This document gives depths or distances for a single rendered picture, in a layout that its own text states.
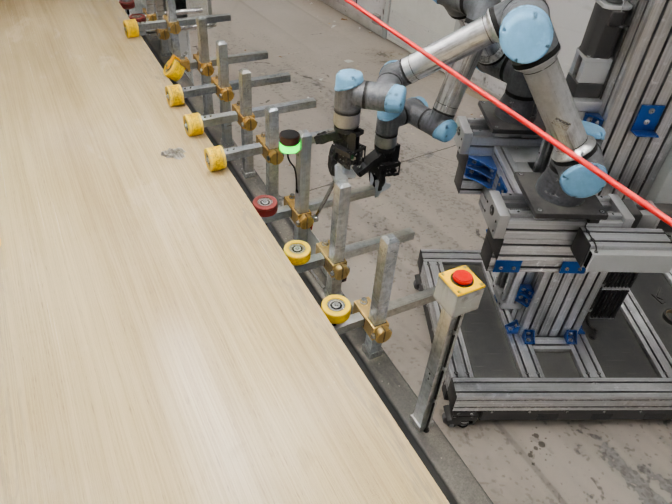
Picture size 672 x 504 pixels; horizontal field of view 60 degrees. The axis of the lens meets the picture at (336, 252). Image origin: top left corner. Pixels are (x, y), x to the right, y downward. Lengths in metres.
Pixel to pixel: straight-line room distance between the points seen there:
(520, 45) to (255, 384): 1.00
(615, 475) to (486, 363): 0.63
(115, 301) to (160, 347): 0.21
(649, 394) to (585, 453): 0.33
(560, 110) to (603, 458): 1.50
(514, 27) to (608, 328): 1.64
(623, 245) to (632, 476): 1.04
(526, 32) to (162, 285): 1.10
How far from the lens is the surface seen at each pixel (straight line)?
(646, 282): 3.14
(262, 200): 1.91
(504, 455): 2.48
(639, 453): 2.72
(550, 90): 1.57
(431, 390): 1.46
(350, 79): 1.61
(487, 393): 2.33
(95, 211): 1.94
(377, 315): 1.58
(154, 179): 2.05
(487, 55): 2.22
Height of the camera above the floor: 2.03
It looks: 41 degrees down
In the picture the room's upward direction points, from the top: 5 degrees clockwise
